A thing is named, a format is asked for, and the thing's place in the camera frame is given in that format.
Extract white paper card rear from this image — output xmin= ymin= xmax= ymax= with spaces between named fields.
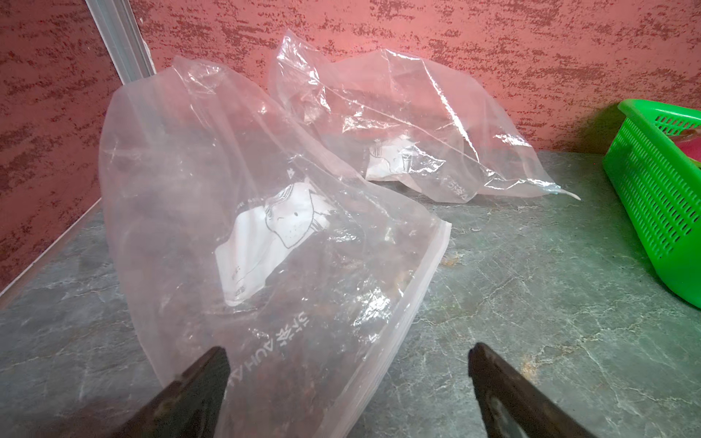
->
xmin=365 ymin=136 xmax=436 ymax=186

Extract white paper card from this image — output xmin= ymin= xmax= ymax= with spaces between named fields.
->
xmin=365 ymin=136 xmax=436 ymax=186
xmin=215 ymin=179 xmax=335 ymax=307

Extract clear zip-top bag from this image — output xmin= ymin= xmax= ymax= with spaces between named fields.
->
xmin=268 ymin=32 xmax=562 ymax=204
xmin=99 ymin=58 xmax=451 ymax=437

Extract white paper card front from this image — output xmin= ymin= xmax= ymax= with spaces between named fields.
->
xmin=215 ymin=179 xmax=335 ymax=307

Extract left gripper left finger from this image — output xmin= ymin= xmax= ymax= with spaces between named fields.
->
xmin=111 ymin=347 xmax=231 ymax=437

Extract left corner aluminium profile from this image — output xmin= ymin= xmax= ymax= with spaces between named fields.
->
xmin=85 ymin=0 xmax=156 ymax=84

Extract green plastic basket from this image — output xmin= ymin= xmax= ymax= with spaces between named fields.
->
xmin=602 ymin=100 xmax=700 ymax=307

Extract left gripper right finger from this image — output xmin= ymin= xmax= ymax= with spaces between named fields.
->
xmin=468 ymin=342 xmax=593 ymax=437

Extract clear zip-top bag front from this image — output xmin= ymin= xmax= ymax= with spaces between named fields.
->
xmin=99 ymin=58 xmax=451 ymax=437

